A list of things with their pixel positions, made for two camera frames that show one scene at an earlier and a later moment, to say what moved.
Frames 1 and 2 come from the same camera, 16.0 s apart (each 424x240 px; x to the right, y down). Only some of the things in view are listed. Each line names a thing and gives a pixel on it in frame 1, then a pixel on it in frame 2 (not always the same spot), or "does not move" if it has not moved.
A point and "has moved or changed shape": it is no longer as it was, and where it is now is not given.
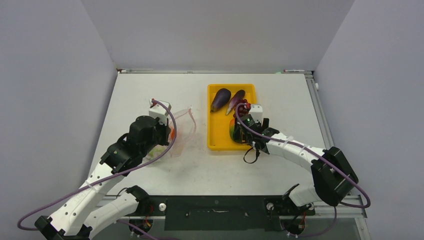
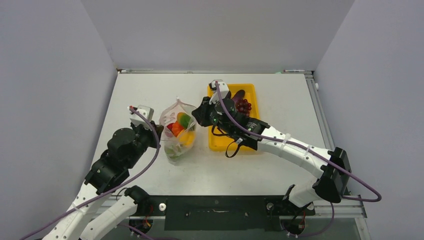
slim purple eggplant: (237, 97) does not move
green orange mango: (232, 126) has moved or changed shape
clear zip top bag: (185, 127) has moved or changed shape
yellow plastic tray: (218, 137) does not move
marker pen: (293, 70) does not move
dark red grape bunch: (242, 111) does not move
